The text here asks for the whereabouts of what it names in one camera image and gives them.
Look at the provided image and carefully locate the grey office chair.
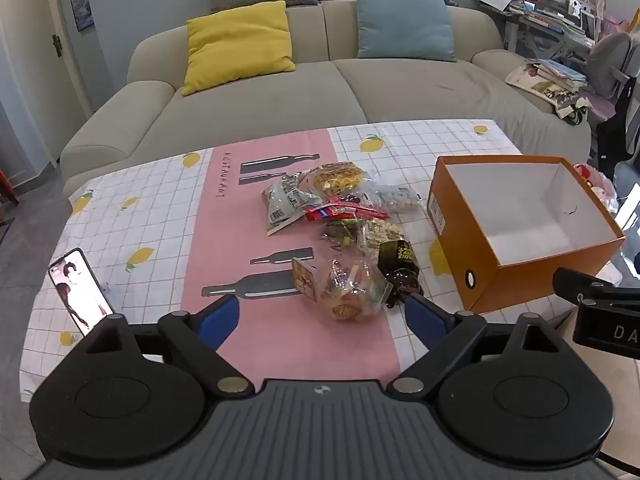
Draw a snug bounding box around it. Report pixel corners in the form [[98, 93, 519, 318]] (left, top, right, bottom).
[[585, 32, 640, 122]]

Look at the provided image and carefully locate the clear packet of white candies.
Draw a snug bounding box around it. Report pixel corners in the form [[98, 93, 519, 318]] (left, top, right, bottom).
[[372, 184, 420, 212]]

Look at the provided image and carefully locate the cluttered desk with books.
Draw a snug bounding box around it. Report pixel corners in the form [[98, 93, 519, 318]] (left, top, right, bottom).
[[474, 0, 607, 50]]

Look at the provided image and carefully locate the light blue pillow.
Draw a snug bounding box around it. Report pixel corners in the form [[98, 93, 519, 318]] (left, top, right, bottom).
[[353, 0, 457, 63]]

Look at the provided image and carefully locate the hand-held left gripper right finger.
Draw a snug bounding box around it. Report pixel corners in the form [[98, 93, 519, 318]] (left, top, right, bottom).
[[387, 294, 571, 400]]

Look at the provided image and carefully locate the beige sofa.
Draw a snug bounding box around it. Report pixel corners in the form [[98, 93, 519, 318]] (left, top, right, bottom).
[[60, 0, 594, 197]]

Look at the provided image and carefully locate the yellow pillow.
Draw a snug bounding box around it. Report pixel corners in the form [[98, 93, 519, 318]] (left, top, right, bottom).
[[181, 1, 297, 97]]

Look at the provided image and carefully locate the red and white bag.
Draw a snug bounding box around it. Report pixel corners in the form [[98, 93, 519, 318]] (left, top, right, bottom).
[[572, 162, 619, 207]]

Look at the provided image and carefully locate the white desk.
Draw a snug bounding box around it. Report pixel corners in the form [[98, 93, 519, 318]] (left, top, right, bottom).
[[472, 0, 606, 68]]

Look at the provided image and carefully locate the small orange snack packet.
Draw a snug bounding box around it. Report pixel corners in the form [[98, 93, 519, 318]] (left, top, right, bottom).
[[291, 257, 320, 303]]

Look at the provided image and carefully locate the clear nut packet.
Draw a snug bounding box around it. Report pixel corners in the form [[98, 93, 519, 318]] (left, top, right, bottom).
[[361, 219, 405, 252]]

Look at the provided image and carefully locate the orange cardboard box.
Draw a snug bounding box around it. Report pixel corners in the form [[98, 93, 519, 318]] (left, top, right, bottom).
[[426, 155, 627, 314]]

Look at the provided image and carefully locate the clear yellow waffle packet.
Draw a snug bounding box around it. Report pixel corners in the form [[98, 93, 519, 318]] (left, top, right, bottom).
[[306, 161, 368, 195]]

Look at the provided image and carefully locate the clear bag of mixed candies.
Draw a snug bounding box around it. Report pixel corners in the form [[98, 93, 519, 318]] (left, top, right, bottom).
[[317, 258, 393, 323]]

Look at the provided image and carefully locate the dark brown snack pouch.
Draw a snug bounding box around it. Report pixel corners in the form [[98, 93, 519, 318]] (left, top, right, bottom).
[[382, 269, 425, 307]]

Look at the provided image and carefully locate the red stool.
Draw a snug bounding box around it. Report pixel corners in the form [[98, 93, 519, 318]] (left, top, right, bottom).
[[0, 167, 21, 207]]

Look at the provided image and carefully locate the white and blue chip bag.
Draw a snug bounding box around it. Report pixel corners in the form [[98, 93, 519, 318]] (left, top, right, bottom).
[[262, 174, 313, 237]]

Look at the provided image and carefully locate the red labelled snack packet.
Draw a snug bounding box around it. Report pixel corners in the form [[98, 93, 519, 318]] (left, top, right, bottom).
[[303, 199, 362, 223]]

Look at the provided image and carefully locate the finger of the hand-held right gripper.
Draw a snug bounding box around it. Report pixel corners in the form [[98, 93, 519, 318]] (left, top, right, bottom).
[[552, 267, 618, 306]]

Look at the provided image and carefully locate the stack of magazines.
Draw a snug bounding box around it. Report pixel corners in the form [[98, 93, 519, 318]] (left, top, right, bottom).
[[505, 62, 594, 124], [530, 58, 589, 93]]

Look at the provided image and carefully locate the lemon print tablecloth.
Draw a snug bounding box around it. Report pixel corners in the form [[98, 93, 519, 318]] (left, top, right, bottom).
[[20, 119, 628, 402]]

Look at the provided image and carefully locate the smartphone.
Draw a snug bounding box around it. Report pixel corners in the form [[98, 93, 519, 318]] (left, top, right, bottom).
[[48, 247, 115, 337]]

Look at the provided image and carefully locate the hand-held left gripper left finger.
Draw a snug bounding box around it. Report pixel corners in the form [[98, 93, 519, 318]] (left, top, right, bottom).
[[75, 294, 255, 400]]

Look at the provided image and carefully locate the dark snack packet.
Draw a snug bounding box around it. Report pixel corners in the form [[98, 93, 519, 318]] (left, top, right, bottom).
[[376, 239, 421, 273]]

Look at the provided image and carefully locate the green snack packet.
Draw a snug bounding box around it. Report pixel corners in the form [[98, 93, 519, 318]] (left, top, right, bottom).
[[324, 219, 363, 242]]

